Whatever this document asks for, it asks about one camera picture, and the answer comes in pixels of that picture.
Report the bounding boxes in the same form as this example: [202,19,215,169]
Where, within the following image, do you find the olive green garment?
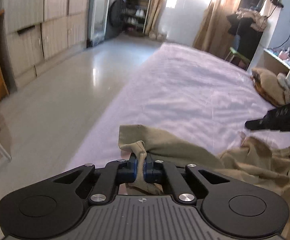
[118,125,290,239]

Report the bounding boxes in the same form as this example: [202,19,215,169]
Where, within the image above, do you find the dark hanging clothes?
[227,0,268,66]

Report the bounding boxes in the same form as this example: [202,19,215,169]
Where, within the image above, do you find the tan folded cushion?
[251,68,286,107]

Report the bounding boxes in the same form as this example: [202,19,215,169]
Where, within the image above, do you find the white side desk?
[247,49,290,83]

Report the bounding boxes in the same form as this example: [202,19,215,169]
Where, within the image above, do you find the green stool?
[225,47,251,69]

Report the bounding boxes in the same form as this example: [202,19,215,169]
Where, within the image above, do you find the lilac bed sheet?
[67,42,290,169]

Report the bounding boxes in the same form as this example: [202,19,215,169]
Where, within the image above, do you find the tan curtain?
[192,0,240,59]

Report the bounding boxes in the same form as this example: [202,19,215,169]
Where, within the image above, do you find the black washing machine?
[105,0,126,40]

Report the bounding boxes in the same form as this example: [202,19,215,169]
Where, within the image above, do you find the black shoe rack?
[122,0,151,37]

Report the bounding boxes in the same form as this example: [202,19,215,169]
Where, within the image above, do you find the beige wardrobe cabinets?
[0,0,88,89]

